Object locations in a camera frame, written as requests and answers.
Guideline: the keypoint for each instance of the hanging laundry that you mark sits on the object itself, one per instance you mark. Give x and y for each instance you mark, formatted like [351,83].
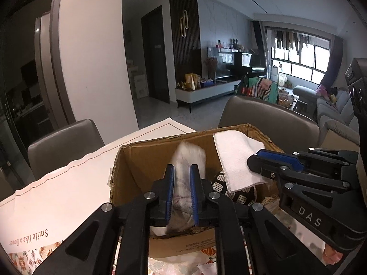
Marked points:
[289,40]

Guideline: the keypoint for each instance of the cardboard box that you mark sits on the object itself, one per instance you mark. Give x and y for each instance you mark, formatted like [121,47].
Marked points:
[143,163]

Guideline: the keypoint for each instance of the black piano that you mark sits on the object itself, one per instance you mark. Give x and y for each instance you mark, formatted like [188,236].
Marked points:
[246,66]

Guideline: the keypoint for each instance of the white cloth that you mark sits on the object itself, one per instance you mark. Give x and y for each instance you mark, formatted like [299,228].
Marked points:
[235,154]

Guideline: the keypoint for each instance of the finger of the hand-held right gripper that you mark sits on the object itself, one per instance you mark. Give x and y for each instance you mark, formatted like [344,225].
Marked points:
[275,155]
[263,164]

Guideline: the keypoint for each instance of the large window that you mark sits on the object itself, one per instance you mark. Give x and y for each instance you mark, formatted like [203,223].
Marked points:
[298,60]

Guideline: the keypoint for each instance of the grey sofa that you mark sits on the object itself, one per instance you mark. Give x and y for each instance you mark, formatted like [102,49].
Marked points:
[332,114]

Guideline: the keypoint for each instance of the black patterned sock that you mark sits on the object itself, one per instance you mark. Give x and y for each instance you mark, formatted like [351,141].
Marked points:
[243,196]

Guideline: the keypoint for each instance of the dark interior door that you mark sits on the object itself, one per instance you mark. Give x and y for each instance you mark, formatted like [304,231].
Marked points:
[154,57]

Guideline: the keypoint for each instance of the printed tablecloth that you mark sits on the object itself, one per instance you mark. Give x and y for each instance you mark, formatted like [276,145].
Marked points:
[57,200]

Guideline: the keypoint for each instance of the coffee table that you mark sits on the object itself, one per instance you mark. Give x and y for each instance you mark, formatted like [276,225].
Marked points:
[291,100]

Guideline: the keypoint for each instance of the colourful clothes pile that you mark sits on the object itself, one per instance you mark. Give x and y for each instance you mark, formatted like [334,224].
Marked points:
[258,88]

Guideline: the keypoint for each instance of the grey leather dining chair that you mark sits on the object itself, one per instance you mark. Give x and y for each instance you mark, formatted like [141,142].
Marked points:
[66,146]
[269,114]

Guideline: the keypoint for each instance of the dusty pink sock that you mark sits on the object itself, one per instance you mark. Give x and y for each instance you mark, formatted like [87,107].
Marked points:
[334,256]

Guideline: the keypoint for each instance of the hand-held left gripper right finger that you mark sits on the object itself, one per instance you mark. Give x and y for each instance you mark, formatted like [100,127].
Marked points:
[194,194]

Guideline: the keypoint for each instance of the dark glass sliding door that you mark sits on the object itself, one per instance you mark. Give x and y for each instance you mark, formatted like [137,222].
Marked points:
[17,91]

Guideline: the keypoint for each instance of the white low cabinet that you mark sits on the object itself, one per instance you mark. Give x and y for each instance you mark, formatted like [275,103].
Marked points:
[206,91]

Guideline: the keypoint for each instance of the dark slatted wall panel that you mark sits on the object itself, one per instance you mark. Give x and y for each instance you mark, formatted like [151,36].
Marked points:
[185,48]

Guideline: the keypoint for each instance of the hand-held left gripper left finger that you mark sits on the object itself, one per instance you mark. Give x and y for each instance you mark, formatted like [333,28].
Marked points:
[172,186]

